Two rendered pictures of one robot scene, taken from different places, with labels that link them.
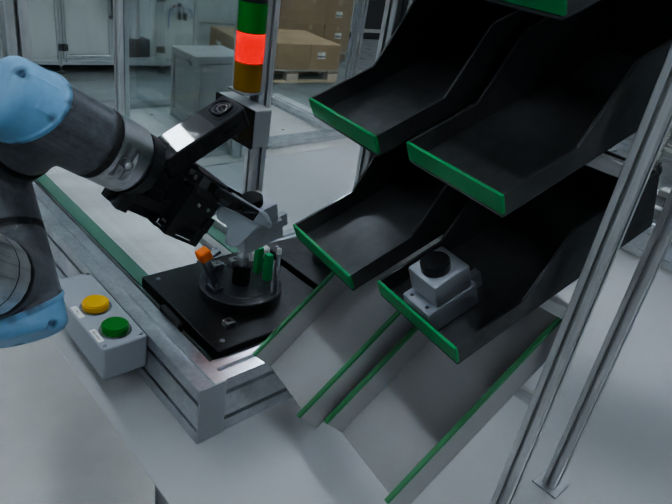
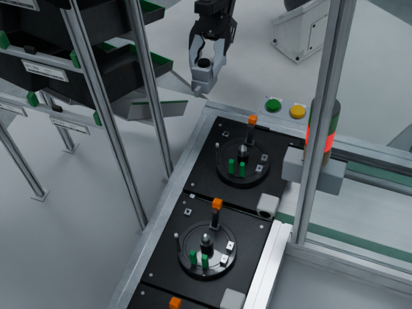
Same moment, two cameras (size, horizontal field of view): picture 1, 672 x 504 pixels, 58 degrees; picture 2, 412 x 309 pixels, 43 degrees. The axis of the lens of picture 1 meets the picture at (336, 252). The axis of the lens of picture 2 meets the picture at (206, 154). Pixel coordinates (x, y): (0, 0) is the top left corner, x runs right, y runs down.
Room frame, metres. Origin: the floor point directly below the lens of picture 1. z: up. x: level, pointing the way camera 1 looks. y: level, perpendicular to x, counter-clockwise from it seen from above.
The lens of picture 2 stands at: (1.56, -0.16, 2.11)
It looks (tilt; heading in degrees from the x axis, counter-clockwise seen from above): 55 degrees down; 163
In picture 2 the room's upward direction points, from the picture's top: 6 degrees counter-clockwise
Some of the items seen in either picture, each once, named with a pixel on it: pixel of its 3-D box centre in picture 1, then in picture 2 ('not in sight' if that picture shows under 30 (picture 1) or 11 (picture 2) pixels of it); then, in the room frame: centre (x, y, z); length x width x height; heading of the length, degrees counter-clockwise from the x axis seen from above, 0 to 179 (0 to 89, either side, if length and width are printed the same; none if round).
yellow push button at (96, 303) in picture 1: (95, 306); (297, 112); (0.78, 0.36, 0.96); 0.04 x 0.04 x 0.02
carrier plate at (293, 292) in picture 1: (239, 296); (243, 165); (0.87, 0.15, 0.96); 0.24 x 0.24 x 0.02; 47
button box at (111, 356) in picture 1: (96, 322); (296, 119); (0.78, 0.36, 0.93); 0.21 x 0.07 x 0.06; 47
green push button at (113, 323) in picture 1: (115, 328); (273, 106); (0.73, 0.31, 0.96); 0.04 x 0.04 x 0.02
